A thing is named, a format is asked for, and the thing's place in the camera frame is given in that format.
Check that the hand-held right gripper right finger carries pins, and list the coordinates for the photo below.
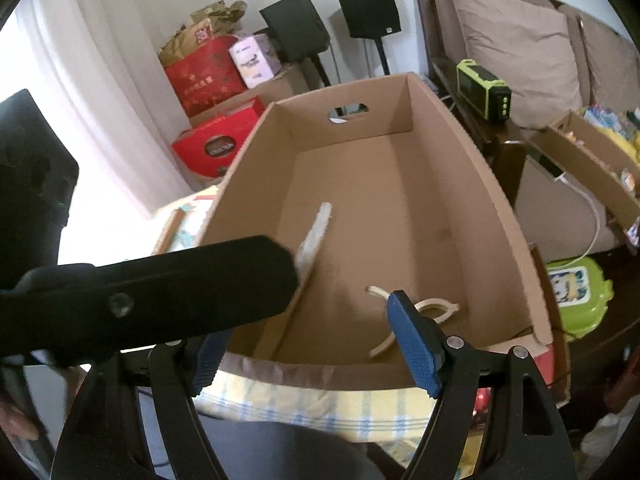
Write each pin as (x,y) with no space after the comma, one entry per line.
(415,342)

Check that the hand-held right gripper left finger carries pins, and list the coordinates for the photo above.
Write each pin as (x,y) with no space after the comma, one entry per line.
(207,362)

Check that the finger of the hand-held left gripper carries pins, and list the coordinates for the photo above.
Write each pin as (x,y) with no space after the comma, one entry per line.
(165,295)

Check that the white thin fan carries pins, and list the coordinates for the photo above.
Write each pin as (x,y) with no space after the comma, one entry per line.
(315,232)

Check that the large cardboard box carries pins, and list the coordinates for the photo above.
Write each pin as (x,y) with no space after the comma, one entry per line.
(400,185)

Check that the yellow plaid mat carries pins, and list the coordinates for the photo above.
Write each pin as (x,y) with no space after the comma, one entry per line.
(300,405)

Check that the white curtain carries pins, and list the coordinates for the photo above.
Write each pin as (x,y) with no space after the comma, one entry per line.
(100,60)

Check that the red gift box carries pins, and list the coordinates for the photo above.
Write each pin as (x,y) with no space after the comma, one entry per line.
(205,80)
(215,145)

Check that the green cartoon lunch box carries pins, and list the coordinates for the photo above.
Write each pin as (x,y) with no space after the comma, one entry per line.
(585,310)

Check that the upper red gift box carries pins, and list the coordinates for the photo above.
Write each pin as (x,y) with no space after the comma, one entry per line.
(205,80)

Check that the brown sofa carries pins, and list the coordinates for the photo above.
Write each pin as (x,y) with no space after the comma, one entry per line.
(550,195)

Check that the dark wooden side table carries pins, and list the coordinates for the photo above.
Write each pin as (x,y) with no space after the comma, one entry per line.
(500,160)

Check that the white plastic bag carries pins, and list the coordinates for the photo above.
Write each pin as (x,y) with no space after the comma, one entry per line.
(615,435)

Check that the brown paper bag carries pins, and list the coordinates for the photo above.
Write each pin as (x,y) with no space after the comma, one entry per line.
(200,30)

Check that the closed brown cardboard box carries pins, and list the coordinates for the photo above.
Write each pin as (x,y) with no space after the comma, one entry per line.
(285,82)

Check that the white and pink carton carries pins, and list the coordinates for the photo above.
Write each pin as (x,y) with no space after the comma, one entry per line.
(252,62)

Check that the small cardboard tray box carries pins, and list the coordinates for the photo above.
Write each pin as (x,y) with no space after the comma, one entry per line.
(590,160)

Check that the green and black radio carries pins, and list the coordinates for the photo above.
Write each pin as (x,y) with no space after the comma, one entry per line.
(482,87)

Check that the pile of colourful packets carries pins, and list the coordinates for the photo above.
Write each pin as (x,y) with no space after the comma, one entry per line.
(612,120)

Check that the black speaker on stand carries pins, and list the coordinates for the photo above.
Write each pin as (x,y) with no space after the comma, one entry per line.
(295,25)
(367,7)

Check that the beige sofa cushion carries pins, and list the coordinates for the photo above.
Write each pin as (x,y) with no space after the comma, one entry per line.
(610,60)
(520,50)

